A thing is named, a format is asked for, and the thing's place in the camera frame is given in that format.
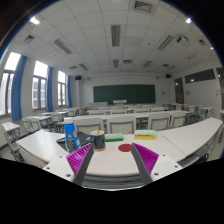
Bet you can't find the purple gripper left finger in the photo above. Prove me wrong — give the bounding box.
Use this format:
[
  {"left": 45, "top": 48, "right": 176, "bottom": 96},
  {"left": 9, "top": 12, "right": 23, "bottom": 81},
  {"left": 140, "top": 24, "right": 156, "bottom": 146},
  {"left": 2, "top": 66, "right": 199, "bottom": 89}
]
[{"left": 66, "top": 143, "right": 94, "bottom": 186}]

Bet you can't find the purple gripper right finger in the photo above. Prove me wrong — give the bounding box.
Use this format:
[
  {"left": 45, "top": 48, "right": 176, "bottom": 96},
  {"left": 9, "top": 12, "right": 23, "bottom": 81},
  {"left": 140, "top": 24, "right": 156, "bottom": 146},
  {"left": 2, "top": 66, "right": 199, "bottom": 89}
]
[{"left": 131, "top": 143, "right": 159, "bottom": 185}]

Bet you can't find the blue plastic bottle white cap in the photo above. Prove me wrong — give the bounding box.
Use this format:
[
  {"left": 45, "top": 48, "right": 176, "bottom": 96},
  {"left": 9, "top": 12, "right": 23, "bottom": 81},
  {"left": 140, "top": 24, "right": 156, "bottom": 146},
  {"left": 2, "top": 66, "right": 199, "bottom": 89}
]
[{"left": 64, "top": 117, "right": 80, "bottom": 152}]

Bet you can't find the black object behind bottle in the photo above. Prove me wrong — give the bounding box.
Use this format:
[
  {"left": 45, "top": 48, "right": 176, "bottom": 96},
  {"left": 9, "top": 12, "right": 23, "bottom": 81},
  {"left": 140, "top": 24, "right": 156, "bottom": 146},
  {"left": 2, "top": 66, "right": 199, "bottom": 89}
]
[{"left": 57, "top": 132, "right": 93, "bottom": 147}]

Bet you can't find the red round coaster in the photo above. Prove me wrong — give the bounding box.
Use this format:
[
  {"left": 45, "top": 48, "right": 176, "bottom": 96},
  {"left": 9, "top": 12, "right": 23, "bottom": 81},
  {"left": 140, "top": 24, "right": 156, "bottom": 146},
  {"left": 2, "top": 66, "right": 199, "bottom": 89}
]
[{"left": 118, "top": 144, "right": 132, "bottom": 152}]

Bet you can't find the yellow green sponge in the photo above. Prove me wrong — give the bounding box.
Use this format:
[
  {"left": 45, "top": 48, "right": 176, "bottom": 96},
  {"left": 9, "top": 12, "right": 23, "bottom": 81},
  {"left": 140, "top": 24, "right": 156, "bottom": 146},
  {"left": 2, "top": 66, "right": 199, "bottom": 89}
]
[{"left": 134, "top": 130, "right": 157, "bottom": 140}]

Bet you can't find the dark paper cup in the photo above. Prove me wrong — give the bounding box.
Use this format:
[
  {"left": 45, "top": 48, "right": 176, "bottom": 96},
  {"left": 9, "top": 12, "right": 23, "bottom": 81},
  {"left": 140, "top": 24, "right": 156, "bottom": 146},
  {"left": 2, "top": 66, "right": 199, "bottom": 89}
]
[{"left": 90, "top": 130, "right": 106, "bottom": 151}]

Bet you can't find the white chair left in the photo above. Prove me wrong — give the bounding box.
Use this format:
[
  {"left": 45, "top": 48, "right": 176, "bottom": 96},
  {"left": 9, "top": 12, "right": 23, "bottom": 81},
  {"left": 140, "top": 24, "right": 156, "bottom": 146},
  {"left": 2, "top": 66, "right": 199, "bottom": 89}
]
[{"left": 74, "top": 118, "right": 104, "bottom": 134}]

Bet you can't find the white chair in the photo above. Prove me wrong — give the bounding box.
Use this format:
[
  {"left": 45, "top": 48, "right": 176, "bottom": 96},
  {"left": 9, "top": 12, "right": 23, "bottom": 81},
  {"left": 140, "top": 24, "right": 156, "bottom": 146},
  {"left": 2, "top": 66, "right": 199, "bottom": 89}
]
[
  {"left": 107, "top": 116, "right": 136, "bottom": 134},
  {"left": 148, "top": 112, "right": 170, "bottom": 131},
  {"left": 74, "top": 118, "right": 104, "bottom": 134}
]

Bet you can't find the white chair right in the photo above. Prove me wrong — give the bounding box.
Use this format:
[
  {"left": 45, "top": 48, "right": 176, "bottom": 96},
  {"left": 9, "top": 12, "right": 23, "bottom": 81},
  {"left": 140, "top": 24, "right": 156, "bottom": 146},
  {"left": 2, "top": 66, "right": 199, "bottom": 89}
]
[{"left": 148, "top": 112, "right": 170, "bottom": 131}]

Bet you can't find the white chair centre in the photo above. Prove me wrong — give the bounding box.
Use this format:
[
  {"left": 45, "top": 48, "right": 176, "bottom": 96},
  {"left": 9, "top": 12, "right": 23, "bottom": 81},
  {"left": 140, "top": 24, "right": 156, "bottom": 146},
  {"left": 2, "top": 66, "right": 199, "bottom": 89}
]
[{"left": 107, "top": 116, "right": 136, "bottom": 134}]

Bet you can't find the blue curtain middle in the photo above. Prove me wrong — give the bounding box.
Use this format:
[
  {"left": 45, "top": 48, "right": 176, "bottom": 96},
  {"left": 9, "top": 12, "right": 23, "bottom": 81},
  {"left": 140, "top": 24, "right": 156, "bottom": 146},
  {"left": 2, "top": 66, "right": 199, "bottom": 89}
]
[{"left": 46, "top": 67, "right": 53, "bottom": 112}]

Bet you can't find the blue curtain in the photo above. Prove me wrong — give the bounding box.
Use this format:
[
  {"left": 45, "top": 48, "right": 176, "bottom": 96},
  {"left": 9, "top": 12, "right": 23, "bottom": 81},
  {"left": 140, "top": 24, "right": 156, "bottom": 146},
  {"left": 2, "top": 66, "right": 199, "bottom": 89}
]
[
  {"left": 11, "top": 56, "right": 27, "bottom": 121},
  {"left": 46, "top": 67, "right": 53, "bottom": 112}
]

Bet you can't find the green chalkboard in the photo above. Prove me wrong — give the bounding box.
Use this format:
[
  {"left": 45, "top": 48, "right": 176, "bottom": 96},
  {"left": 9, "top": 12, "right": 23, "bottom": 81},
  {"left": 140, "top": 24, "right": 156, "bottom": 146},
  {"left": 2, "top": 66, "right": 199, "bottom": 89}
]
[{"left": 93, "top": 85, "right": 156, "bottom": 104}]

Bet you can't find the white desk far left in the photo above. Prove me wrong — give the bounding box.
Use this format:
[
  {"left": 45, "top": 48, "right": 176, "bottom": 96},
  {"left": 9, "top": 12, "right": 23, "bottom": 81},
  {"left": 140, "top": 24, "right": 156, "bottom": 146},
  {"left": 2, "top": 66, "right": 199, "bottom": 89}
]
[{"left": 2, "top": 122, "right": 20, "bottom": 143}]

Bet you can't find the blue curtain left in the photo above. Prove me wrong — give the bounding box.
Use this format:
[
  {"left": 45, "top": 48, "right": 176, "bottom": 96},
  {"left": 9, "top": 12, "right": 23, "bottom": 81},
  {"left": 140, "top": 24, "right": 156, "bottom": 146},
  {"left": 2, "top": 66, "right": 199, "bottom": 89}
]
[{"left": 11, "top": 56, "right": 27, "bottom": 121}]

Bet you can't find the ceiling projector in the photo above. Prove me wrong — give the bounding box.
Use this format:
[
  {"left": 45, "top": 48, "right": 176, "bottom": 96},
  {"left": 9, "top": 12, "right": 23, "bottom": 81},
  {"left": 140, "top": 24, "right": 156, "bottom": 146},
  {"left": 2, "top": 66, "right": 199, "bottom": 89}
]
[{"left": 177, "top": 36, "right": 190, "bottom": 46}]

